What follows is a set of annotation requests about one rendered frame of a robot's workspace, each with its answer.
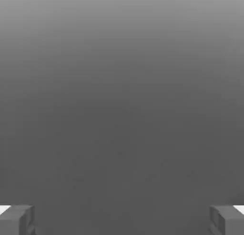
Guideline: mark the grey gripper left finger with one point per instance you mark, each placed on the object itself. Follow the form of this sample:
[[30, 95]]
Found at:
[[15, 219]]

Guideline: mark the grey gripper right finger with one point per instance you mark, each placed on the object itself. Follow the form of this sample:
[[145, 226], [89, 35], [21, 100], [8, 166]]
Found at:
[[228, 219]]

